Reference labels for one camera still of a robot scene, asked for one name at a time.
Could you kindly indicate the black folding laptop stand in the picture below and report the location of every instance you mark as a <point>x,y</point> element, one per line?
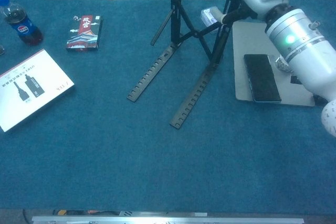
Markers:
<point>176,24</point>

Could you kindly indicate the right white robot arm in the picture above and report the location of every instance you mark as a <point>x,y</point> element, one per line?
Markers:
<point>309,58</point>

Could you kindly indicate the silver closed laptop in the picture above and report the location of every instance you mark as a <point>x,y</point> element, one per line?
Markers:
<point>252,40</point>

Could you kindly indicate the clear plastic case purple insert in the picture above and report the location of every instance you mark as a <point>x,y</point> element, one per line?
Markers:
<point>208,15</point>

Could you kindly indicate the clear round jar of clips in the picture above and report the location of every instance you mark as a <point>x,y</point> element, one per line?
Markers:
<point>281,64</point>

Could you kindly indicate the black smartphone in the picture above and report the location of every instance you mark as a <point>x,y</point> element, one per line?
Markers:
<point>261,77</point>

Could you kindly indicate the red black palace print box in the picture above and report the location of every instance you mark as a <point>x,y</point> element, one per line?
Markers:
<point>84,35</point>

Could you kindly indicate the blue felt table cover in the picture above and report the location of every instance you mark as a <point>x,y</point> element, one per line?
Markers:
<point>105,155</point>

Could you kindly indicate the Pepsi cola bottle blue cap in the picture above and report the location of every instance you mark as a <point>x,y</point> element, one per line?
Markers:
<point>23,30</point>

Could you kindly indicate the small dark object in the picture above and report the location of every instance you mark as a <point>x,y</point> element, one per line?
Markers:
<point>1,51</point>

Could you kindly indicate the small yellow object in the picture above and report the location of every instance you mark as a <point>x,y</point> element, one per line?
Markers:
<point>61,212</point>

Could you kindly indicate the aluminium frame rail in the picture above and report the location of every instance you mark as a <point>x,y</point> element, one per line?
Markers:
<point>168,220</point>

